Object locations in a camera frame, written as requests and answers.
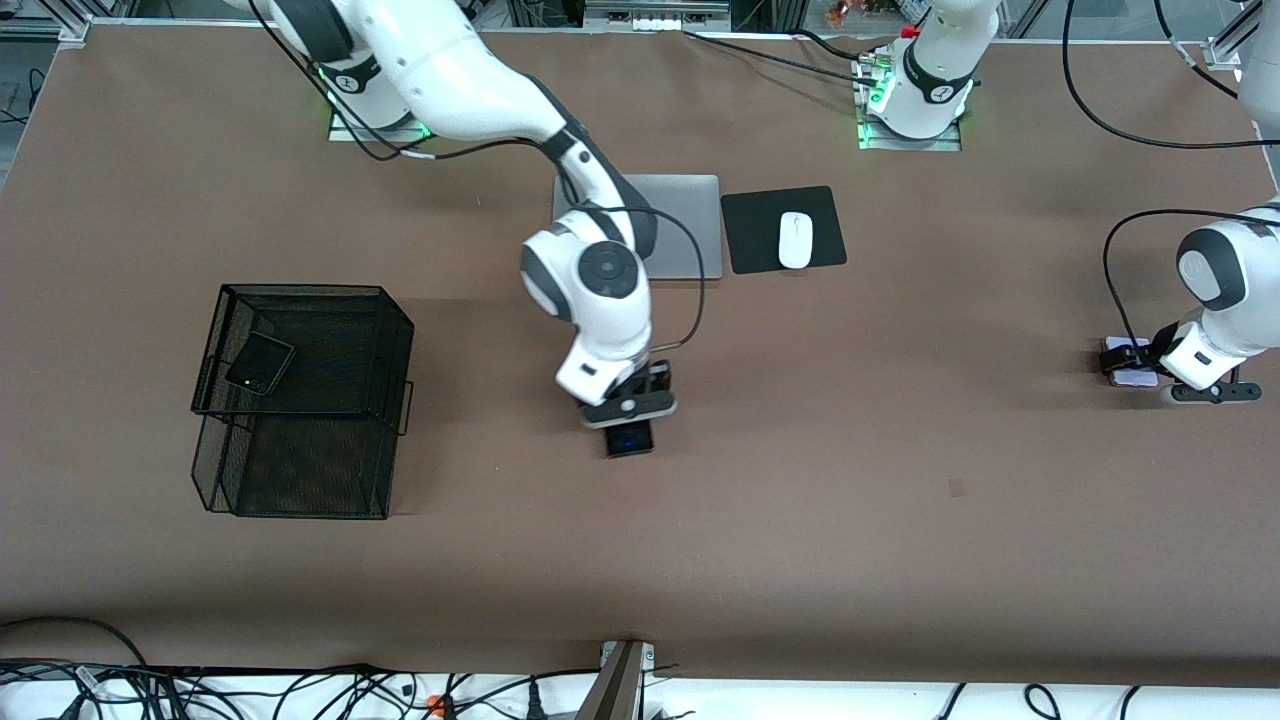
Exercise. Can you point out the white computer mouse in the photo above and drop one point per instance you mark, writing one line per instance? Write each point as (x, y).
(796, 240)

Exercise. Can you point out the silver closed laptop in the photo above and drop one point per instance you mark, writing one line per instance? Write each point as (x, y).
(690, 230)

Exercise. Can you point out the small black flip phone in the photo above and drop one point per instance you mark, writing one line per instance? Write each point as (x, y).
(260, 364)

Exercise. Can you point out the aluminium frame post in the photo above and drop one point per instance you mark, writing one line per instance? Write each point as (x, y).
(1222, 52)

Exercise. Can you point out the black mouse pad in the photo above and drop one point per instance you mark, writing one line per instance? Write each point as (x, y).
(750, 230)

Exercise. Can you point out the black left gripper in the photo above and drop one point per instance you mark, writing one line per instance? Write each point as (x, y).
(1143, 356)

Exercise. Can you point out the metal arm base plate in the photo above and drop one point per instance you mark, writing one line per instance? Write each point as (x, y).
(345, 132)
(875, 143)

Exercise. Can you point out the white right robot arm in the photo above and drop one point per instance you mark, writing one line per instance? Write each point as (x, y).
(450, 70)

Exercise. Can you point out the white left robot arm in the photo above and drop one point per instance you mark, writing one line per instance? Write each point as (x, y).
(1240, 320)

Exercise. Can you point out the aluminium frame rail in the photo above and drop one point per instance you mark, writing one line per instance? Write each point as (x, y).
(70, 30)

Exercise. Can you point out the black power plug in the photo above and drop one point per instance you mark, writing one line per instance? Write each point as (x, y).
(532, 702)

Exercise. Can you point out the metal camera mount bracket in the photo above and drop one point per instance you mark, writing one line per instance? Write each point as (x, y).
(620, 680)

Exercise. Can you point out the grey power strip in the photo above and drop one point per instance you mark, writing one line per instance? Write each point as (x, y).
(655, 20)

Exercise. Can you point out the small orange figurine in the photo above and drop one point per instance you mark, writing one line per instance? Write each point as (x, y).
(838, 12)

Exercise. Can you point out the lavender flip phone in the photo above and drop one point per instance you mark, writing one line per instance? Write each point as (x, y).
(1135, 380)

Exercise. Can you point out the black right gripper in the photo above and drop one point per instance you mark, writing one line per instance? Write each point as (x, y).
(655, 380)

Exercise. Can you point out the black slab smartphone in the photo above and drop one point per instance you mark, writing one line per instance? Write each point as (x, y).
(630, 445)

